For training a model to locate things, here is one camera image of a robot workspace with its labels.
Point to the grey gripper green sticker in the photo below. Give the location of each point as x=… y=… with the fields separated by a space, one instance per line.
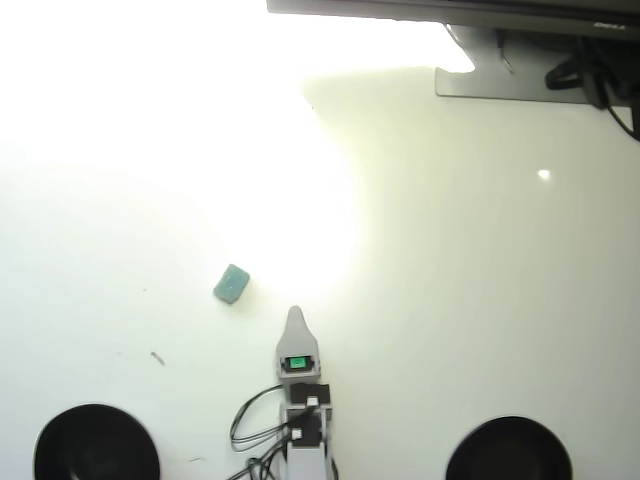
x=285 y=372

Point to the blue cube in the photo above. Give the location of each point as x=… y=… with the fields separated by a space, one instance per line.
x=231 y=284

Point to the black bowl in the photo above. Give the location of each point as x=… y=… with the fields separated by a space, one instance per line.
x=510 y=450
x=95 y=445

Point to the dark Dell monitor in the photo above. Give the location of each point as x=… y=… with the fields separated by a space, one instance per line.
x=400 y=9

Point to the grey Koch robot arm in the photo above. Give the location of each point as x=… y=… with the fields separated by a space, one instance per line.
x=306 y=462

